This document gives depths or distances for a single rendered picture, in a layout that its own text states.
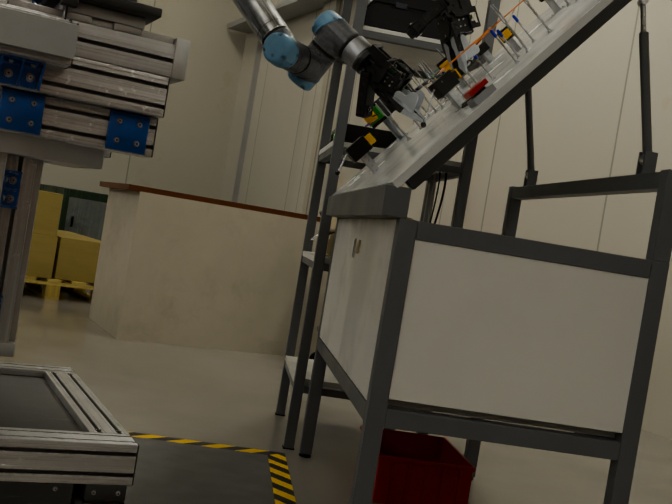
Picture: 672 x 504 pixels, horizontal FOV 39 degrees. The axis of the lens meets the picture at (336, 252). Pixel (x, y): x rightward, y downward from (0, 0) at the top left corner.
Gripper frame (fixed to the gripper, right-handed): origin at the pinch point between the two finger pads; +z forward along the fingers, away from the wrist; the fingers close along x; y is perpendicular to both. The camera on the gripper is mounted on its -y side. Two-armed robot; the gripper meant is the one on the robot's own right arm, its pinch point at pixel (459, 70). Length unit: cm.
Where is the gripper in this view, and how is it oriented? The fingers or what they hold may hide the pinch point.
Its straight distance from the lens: 236.1
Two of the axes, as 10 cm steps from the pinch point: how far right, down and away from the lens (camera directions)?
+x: -2.2, 0.6, 9.7
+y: 9.3, -2.8, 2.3
